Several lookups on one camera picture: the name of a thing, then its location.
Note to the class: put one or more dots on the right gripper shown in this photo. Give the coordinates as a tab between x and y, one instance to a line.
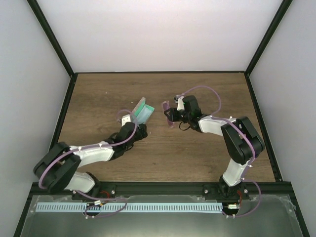
172	111

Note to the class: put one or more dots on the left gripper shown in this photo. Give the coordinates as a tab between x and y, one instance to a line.
143	131

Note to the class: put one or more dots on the light blue slotted cable duct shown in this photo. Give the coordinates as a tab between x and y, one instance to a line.
131	207

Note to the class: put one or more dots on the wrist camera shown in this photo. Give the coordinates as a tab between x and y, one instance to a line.
125	119
179	101

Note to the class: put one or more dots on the grey glasses case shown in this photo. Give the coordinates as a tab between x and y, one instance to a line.
138	108

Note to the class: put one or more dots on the clear plastic sheet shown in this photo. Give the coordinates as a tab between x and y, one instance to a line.
259	216

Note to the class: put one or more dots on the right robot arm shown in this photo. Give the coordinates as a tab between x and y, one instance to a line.
243	142

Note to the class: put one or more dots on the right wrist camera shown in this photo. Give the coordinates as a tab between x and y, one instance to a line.
179	101

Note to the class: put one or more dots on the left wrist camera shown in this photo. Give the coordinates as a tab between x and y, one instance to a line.
125	119

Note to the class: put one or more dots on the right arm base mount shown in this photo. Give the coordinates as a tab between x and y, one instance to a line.
220	191

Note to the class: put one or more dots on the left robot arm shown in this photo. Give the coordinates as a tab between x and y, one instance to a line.
58	169

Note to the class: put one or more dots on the pink sunglasses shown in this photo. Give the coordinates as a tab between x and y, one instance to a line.
165	108

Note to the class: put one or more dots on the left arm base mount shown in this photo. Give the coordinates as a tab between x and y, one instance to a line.
103	190

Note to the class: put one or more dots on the light blue cleaning cloth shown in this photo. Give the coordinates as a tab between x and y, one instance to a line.
144	115

